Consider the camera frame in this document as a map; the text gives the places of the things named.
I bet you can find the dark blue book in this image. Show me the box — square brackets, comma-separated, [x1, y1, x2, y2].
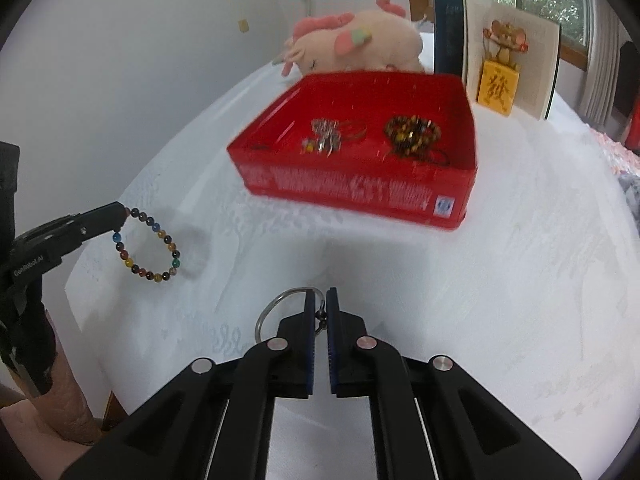
[432, 0, 468, 86]

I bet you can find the person's left hand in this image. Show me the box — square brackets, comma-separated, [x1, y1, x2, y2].
[44, 310, 98, 446]

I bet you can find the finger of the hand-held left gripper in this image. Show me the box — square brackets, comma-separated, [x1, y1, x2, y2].
[54, 201, 130, 261]

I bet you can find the silver chain necklace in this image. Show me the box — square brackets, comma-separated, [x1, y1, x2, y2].
[301, 117, 343, 157]

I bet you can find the white embroidered tablecloth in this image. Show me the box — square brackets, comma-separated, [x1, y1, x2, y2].
[65, 30, 640, 480]

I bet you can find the person's left forearm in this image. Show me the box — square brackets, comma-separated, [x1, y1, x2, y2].
[0, 395, 103, 480]

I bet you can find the silver bangle with charm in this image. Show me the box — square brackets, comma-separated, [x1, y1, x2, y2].
[254, 286, 326, 343]

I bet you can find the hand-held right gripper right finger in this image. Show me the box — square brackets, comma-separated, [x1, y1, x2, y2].
[326, 287, 583, 480]

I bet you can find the brown bead bracelet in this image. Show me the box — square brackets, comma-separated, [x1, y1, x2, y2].
[384, 115, 443, 158]

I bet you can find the cream curtain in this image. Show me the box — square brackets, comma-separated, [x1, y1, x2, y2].
[577, 0, 631, 126]

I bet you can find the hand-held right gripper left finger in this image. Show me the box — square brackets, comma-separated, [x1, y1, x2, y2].
[60, 287, 317, 480]

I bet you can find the large red tin box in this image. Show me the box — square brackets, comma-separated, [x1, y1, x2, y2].
[226, 71, 480, 233]

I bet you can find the multicolour bead bracelet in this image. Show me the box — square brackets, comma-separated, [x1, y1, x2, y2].
[111, 206, 182, 283]

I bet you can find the pink unicorn plush toy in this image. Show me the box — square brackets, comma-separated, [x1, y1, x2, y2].
[272, 0, 426, 81]

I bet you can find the mouse figurine on yellow block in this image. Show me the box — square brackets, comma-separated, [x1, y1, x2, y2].
[476, 19, 528, 117]

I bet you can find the floral blanket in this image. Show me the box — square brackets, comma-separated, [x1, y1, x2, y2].
[590, 127, 640, 196]

